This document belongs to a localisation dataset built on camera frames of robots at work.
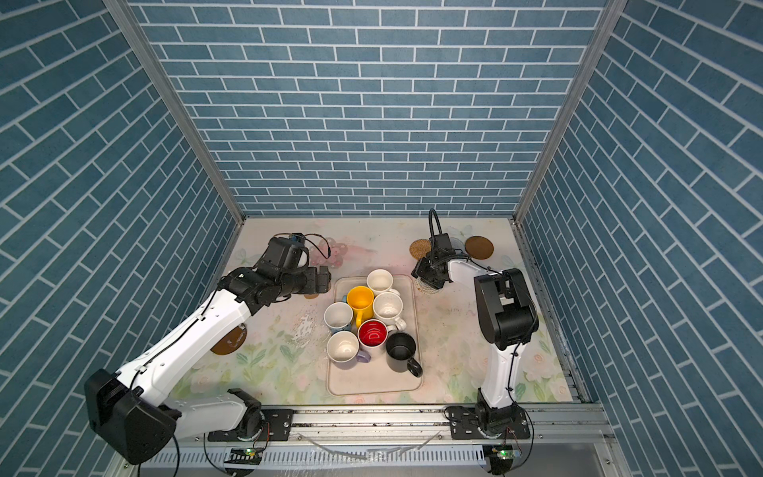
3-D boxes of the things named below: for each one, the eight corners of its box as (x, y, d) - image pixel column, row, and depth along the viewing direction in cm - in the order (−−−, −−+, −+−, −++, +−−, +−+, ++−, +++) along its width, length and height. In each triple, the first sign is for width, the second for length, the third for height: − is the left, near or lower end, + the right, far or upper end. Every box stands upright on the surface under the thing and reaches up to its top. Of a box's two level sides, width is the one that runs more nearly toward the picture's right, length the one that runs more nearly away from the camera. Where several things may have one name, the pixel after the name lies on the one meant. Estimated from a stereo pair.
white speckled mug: (373, 336, 90) (371, 324, 83) (374, 305, 97) (373, 291, 90) (404, 337, 90) (405, 324, 83) (404, 305, 97) (405, 291, 90)
